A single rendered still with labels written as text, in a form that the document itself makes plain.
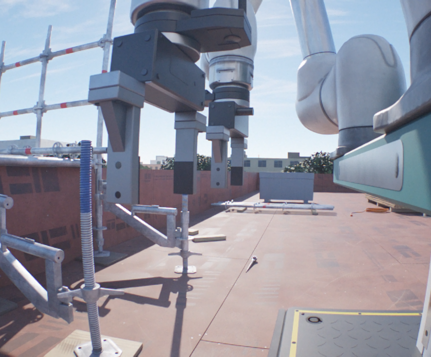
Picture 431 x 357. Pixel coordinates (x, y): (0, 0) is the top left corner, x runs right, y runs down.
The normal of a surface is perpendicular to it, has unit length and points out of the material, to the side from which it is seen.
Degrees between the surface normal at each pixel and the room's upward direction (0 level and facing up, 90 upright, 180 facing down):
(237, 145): 90
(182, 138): 90
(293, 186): 90
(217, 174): 90
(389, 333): 0
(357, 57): 79
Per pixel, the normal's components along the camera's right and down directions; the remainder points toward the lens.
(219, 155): -0.23, 0.51
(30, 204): 0.97, 0.02
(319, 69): -0.49, -0.22
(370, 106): -0.51, 0.05
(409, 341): 0.02, -1.00
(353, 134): -0.86, -0.11
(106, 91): -0.25, 0.01
